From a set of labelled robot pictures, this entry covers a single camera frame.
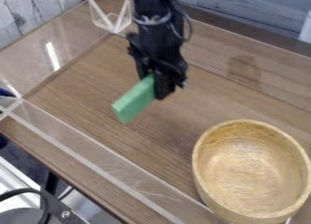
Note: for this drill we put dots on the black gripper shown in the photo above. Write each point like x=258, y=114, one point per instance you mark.
x=155, y=47

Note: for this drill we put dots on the green rectangular block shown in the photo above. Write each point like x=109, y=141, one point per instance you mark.
x=133, y=103

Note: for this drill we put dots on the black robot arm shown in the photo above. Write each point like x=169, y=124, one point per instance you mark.
x=157, y=9

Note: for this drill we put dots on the light wooden bowl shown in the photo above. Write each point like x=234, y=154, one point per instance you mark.
x=252, y=172

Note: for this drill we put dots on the black table leg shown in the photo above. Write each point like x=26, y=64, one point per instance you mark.
x=53, y=183

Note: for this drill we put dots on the clear acrylic corner bracket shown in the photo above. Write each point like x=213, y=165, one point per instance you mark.
x=114, y=23

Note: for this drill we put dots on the clear acrylic wall panels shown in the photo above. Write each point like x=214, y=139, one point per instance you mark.
x=70, y=69

